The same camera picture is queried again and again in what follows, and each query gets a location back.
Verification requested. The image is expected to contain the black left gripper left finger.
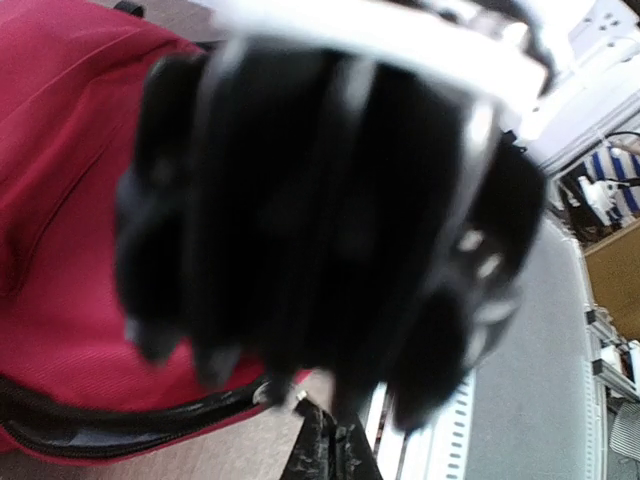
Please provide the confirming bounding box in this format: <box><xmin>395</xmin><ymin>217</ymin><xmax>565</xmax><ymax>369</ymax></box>
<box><xmin>282</xmin><ymin>399</ymin><xmax>335</xmax><ymax>480</ymax></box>

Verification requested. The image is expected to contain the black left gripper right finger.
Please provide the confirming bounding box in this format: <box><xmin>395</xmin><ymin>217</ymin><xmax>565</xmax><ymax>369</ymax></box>
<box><xmin>334</xmin><ymin>419</ymin><xmax>380</xmax><ymax>480</ymax></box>

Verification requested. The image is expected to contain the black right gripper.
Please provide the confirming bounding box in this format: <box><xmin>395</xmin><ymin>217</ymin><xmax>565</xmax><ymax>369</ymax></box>
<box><xmin>115</xmin><ymin>39</ymin><xmax>546</xmax><ymax>430</ymax></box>

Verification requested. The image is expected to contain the red backpack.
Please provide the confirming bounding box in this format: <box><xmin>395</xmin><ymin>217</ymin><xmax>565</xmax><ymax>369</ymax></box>
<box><xmin>0</xmin><ymin>0</ymin><xmax>311</xmax><ymax>469</ymax></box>

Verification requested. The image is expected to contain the aluminium front rail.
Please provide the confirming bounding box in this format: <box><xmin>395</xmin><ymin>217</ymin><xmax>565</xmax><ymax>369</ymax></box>
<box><xmin>365</xmin><ymin>217</ymin><xmax>606</xmax><ymax>479</ymax></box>

